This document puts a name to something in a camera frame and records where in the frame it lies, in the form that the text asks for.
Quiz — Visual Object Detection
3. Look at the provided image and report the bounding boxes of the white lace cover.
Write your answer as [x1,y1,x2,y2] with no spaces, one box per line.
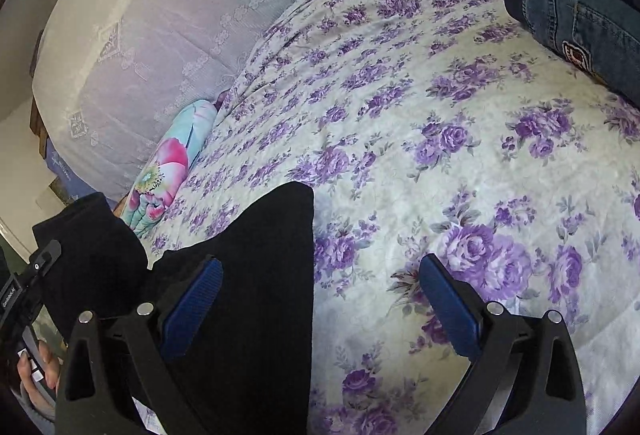
[31,0,341,200]

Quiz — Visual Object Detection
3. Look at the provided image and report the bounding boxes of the blue denim jeans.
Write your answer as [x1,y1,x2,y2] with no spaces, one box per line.
[502,0,640,108]

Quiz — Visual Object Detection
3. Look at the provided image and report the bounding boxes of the person's left hand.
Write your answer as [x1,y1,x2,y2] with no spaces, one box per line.
[17,340,61,411]

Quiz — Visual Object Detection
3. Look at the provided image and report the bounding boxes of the blue patterned cloth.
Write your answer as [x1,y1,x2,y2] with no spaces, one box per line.
[44,137,118,203]

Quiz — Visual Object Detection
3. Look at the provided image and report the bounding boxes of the purple floral blanket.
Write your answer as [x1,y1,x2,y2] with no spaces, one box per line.
[135,0,640,435]

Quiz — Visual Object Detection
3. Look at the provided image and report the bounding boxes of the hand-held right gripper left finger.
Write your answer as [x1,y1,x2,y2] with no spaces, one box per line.
[55,256,224,435]

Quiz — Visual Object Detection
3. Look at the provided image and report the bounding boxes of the black pants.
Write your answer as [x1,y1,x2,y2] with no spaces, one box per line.
[32,181,316,435]

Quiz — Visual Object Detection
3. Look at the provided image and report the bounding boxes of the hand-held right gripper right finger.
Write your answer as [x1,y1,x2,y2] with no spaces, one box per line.
[419,254,587,435]

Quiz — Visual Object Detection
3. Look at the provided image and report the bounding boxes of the colourful flower print pillow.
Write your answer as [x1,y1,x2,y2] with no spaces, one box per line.
[125,99,219,238]

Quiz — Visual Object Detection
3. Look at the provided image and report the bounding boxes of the wooden bed frame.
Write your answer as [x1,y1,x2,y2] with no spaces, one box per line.
[29,30,48,150]

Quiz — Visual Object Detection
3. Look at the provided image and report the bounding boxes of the person's left forearm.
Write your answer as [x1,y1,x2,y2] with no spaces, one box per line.
[7,387,57,435]

